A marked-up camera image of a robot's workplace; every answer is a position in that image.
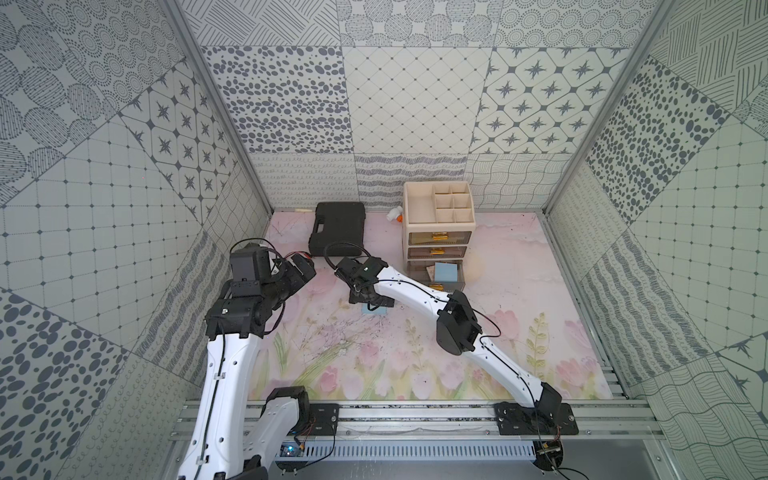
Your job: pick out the aluminium mounting rail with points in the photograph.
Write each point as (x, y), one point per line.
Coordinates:
(596, 419)

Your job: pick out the white valve orange handle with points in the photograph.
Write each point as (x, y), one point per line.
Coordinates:
(395, 214)

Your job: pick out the beige desk organizer cabinet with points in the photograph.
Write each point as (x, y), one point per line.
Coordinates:
(438, 207)

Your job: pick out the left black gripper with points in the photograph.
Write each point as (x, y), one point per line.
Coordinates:
(297, 270)

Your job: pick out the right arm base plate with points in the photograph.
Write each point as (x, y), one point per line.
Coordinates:
(514, 420)

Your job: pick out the blue sticky note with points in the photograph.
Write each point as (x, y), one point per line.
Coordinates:
(445, 272)
(368, 309)

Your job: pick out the grey transparent drawer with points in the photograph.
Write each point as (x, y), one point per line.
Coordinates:
(439, 238)

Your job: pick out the blue sticky note top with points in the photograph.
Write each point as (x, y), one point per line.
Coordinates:
(368, 309)

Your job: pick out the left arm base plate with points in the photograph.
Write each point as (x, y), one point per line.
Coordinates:
(318, 419)

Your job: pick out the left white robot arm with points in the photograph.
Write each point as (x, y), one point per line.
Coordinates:
(220, 448)

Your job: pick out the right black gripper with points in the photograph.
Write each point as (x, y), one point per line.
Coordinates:
(354, 297)

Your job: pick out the black plastic tool case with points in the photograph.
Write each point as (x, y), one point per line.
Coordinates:
(338, 227)

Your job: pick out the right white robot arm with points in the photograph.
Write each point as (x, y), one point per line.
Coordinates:
(458, 331)

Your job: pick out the floral pink table mat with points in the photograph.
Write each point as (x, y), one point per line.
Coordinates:
(340, 351)

